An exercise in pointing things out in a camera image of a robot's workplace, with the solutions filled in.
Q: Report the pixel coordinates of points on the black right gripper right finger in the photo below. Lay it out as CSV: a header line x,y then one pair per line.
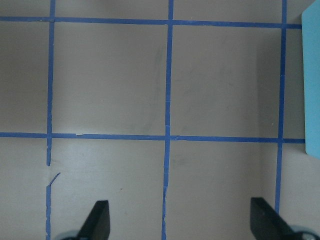
x,y
266,224

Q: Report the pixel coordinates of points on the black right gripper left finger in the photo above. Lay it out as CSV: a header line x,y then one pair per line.
x,y
97,225

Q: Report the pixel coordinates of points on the light blue plastic tray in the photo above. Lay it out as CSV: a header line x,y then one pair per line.
x,y
310,20

